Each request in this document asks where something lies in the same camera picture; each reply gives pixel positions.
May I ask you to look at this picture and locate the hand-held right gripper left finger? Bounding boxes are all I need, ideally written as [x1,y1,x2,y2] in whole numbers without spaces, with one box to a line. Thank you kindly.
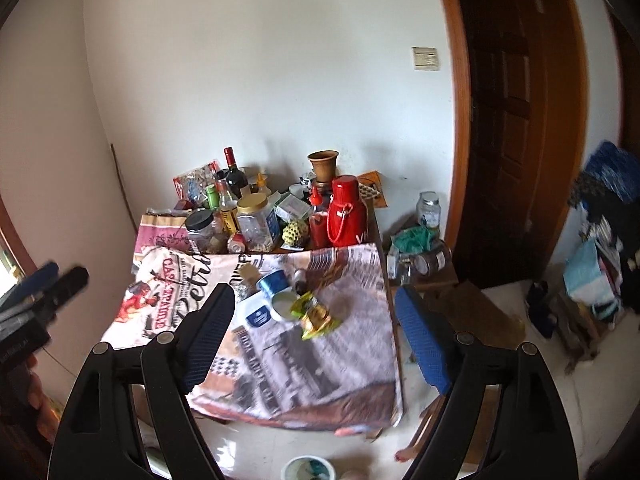
[47,282,237,480]

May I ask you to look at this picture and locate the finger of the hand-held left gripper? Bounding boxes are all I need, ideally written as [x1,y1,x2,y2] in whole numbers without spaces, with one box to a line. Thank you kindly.
[0,261,59,311]
[35,266,90,321]

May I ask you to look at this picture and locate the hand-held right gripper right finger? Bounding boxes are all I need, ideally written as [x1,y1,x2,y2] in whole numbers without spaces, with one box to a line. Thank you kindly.
[394,284,583,480]

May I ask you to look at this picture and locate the clear container blue label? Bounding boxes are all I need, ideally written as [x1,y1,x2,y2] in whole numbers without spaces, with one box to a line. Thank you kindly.
[235,294,281,333]

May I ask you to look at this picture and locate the yellow green snack wrapper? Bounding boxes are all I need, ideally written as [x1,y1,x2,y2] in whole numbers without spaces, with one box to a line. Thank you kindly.
[291,292,341,342]

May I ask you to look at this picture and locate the white bucket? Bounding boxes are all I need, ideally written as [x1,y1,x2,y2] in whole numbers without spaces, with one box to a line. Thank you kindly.
[280,455,336,480]

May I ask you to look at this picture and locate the person's left hand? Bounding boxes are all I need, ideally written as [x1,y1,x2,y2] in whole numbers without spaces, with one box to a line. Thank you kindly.
[20,355,61,436]

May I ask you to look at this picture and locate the brown cardboard sheet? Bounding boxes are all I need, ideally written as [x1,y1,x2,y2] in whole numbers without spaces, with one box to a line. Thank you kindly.
[420,280,526,356]

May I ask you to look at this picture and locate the wooden stool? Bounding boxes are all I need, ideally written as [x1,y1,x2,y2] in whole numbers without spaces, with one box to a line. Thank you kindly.
[387,240,461,301]

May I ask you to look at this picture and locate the table with newspaper cover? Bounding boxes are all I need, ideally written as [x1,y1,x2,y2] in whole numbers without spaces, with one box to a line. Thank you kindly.
[102,242,405,431]

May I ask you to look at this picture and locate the metal can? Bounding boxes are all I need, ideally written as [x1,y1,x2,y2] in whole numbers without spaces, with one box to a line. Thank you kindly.
[417,247,451,276]

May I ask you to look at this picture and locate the black lid plastic jar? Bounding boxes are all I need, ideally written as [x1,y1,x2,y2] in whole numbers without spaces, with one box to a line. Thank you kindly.
[185,209,226,253]

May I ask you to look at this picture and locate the green plastic bag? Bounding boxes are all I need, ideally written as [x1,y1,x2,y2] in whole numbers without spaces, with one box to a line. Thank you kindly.
[392,226,441,261]

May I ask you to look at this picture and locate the gold lid plastic jar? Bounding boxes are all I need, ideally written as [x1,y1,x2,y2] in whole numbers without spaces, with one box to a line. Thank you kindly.
[236,193,279,253]

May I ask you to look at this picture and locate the yellow label bottle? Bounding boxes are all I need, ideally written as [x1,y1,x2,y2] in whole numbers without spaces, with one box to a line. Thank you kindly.
[218,187,240,236]

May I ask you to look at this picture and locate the dark shoes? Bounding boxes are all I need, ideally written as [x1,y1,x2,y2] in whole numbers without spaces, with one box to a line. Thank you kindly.
[525,282,558,338]

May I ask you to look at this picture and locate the yellow pineapple ornament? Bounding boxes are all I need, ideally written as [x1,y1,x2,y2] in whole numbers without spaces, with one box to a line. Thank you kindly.
[281,219,308,251]

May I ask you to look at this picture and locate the glass jar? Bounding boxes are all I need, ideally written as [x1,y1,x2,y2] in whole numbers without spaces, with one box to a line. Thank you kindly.
[417,191,442,231]

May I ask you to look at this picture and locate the red thermos flask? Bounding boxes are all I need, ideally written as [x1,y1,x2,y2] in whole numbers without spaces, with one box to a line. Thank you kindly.
[327,175,371,248]

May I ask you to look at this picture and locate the green white box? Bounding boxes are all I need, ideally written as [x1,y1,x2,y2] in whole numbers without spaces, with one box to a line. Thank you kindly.
[275,194,313,223]

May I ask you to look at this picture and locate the red white snack packet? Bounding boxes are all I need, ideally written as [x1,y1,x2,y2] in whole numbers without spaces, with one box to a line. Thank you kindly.
[173,160,222,206]

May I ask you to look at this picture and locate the red sauce bottle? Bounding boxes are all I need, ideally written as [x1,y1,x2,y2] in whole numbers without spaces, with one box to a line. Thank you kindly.
[308,185,331,250]

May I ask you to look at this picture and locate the dark wine bottle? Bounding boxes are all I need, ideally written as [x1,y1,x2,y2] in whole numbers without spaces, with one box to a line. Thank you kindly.
[223,147,249,198]

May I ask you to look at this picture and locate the light blue plastic bag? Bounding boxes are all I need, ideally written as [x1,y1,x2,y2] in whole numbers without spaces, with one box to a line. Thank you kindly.
[562,240,621,321]

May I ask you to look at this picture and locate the brown clay vase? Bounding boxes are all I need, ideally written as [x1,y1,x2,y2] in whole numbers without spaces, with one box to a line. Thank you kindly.
[307,150,340,185]

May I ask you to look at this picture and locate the black bag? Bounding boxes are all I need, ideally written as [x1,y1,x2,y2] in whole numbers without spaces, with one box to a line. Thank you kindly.
[580,200,640,271]

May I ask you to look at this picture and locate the dark wooden door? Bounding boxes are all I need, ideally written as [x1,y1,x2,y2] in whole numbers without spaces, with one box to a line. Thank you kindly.
[432,0,591,288]

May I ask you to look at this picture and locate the blue fluffy bag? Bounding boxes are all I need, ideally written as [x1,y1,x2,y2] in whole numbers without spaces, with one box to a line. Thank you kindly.
[582,141,640,206]

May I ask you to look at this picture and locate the narrow wooden door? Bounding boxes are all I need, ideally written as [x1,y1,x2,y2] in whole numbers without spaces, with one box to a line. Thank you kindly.
[607,0,640,161]

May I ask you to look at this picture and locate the wooden window frame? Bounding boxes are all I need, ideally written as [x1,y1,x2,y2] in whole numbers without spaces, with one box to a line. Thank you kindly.
[0,195,38,301]

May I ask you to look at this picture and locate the wall light switch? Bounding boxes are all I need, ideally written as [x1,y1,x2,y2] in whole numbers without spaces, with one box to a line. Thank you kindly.
[412,46,441,71]

